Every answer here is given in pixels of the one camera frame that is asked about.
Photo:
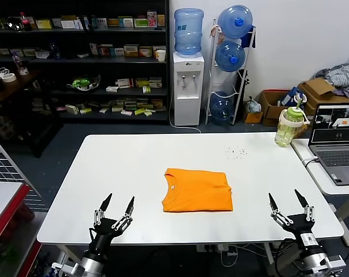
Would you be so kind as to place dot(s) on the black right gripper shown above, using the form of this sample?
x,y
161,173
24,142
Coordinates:
x,y
300,228

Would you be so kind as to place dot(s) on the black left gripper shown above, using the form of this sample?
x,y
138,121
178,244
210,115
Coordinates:
x,y
103,233

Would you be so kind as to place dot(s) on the orange t-shirt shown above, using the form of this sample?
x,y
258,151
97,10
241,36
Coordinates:
x,y
197,193

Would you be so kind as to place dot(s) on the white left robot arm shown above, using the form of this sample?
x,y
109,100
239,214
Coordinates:
x,y
92,264

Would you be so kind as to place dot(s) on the pile of grey clothes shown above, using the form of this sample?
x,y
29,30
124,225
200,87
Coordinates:
x,y
342,75

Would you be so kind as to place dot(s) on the white side table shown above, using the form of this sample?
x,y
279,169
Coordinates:
x,y
322,179

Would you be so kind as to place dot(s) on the grey laptop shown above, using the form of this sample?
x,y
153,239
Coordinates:
x,y
339,155

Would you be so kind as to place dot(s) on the green lidded drinking bottle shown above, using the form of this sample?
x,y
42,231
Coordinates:
x,y
287,130

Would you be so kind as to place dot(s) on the white power strip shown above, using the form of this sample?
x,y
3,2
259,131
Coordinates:
x,y
212,247

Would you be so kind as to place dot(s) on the white red flat box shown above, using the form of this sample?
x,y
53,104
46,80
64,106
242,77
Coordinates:
x,y
126,112

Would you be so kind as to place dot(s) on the small yellow carton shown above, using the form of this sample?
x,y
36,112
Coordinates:
x,y
253,117

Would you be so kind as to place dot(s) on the lime green small box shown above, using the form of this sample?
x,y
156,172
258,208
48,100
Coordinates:
x,y
146,89
140,111
85,110

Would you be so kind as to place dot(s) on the grey plastic bag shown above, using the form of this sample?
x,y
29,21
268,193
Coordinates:
x,y
253,105

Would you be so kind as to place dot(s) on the blue bag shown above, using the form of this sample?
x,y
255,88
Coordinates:
x,y
290,98

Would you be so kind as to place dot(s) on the red-edged white cart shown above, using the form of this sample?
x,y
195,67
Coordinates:
x,y
7,196

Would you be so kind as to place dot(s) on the black shelf unit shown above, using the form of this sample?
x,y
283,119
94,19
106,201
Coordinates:
x,y
76,98

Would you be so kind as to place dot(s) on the white flat carton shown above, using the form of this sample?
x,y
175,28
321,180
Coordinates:
x,y
112,88

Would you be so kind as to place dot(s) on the large open cardboard box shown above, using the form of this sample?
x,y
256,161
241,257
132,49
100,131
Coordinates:
x,y
319,86

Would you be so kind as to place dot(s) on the red striped white carton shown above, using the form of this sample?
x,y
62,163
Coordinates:
x,y
124,82

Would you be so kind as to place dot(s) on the black bowl with green toys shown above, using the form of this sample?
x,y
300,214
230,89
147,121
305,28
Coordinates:
x,y
83,82

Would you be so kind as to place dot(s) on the black tripod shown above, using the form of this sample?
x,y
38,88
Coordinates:
x,y
245,83

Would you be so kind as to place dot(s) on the white water dispenser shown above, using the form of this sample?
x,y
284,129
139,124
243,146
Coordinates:
x,y
187,86

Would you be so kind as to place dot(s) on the white metal jug rack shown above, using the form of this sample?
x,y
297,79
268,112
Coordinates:
x,y
209,86

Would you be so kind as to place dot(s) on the white blue medicine box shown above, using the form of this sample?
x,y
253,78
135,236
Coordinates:
x,y
118,52

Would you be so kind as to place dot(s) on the small white flat box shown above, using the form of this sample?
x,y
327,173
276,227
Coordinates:
x,y
83,54

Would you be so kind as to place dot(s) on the yellow white medicine box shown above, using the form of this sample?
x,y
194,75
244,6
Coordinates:
x,y
131,50

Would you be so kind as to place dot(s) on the white paper cup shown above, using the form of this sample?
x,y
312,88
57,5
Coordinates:
x,y
161,55

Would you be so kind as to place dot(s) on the red white medicine box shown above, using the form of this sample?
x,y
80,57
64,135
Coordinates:
x,y
104,49

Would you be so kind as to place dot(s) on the white orange medicine box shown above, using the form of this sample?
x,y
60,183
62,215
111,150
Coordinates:
x,y
145,51

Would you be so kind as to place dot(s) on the brown wooden desk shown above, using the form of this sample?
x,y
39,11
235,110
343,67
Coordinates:
x,y
12,89

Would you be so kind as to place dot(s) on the tall white printed box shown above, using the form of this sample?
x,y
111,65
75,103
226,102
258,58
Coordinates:
x,y
93,49

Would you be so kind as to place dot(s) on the cream medicine box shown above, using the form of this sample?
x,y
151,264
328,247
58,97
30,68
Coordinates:
x,y
155,47

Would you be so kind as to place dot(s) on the blue drink bottle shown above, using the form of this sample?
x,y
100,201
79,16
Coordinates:
x,y
54,52

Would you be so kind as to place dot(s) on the white tape roll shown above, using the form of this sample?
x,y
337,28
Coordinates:
x,y
9,77

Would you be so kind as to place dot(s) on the purple drink bottle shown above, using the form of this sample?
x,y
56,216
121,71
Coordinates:
x,y
18,62

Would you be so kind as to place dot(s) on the pale green medicine box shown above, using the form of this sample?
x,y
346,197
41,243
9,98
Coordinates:
x,y
29,52
17,50

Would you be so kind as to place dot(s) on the white green medicine box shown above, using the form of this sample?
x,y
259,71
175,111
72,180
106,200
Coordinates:
x,y
102,22

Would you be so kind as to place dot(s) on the teal white medicine box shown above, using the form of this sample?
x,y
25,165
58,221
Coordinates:
x,y
126,22

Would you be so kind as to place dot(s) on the labelled blue water jug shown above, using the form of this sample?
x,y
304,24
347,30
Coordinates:
x,y
189,31

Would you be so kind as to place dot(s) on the white carton with brown lid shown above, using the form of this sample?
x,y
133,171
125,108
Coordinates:
x,y
68,23

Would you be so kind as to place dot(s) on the pink printed tall box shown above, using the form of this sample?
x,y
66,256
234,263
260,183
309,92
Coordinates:
x,y
152,18

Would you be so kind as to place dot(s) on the orange tall box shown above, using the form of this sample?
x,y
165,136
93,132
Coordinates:
x,y
161,20

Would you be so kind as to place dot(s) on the yellow flat carton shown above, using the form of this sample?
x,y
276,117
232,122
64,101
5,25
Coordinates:
x,y
44,23

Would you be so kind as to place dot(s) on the cola bottle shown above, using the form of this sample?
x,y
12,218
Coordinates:
x,y
26,21

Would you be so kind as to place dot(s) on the shiny glass bowl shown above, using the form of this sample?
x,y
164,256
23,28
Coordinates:
x,y
13,23

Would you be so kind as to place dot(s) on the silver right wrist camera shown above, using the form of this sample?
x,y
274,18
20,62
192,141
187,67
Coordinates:
x,y
334,262

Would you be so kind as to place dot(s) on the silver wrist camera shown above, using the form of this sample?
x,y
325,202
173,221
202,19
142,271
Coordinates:
x,y
76,269
334,262

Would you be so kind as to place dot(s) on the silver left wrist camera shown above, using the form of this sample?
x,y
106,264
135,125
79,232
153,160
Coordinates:
x,y
76,269

